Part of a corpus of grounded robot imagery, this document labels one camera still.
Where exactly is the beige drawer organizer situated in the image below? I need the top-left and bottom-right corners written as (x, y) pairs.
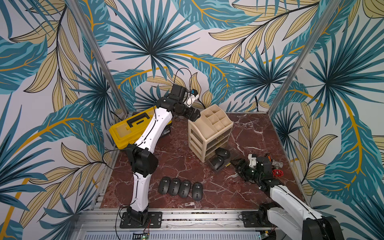
top-left (188, 105), bottom-right (234, 163)

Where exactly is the black Lecoo mouse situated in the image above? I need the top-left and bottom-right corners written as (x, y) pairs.
top-left (158, 177), bottom-right (171, 195)
top-left (178, 180), bottom-right (192, 199)
top-left (168, 178), bottom-right (181, 196)
top-left (192, 182), bottom-right (203, 202)
top-left (215, 148), bottom-right (231, 159)
top-left (211, 157), bottom-right (225, 171)

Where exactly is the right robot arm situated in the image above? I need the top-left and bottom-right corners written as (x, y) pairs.
top-left (230, 154), bottom-right (344, 240)

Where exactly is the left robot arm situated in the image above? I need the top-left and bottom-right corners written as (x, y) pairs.
top-left (125, 84), bottom-right (201, 226)

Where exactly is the red small valve wheel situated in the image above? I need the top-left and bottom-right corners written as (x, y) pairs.
top-left (272, 169), bottom-right (284, 178)

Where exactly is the grey metal fitting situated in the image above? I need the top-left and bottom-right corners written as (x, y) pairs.
top-left (272, 160), bottom-right (284, 169)

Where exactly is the yellow black toolbox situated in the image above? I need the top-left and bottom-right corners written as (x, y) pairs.
top-left (109, 107), bottom-right (173, 153)

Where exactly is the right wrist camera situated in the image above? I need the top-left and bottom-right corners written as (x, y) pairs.
top-left (248, 154), bottom-right (258, 169)

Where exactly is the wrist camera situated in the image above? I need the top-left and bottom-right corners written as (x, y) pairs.
top-left (248, 154), bottom-right (258, 169)
top-left (185, 89), bottom-right (199, 108)

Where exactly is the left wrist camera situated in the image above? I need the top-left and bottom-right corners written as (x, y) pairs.
top-left (185, 89), bottom-right (199, 108)

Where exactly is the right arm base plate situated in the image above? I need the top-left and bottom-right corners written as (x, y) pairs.
top-left (239, 210), bottom-right (272, 228)

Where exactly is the left corner aluminium post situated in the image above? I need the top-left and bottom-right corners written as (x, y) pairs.
top-left (68, 0), bottom-right (129, 117)

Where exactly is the corner aluminium post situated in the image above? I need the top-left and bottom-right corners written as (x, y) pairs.
top-left (68, 0), bottom-right (129, 117)
top-left (268, 0), bottom-right (341, 117)

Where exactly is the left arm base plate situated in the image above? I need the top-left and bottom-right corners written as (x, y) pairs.
top-left (119, 211), bottom-right (163, 229)

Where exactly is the aluminium front rail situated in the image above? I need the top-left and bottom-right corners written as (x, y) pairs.
top-left (70, 208), bottom-right (304, 240)

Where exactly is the right corner aluminium post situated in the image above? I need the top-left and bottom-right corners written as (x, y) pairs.
top-left (268, 0), bottom-right (341, 117)

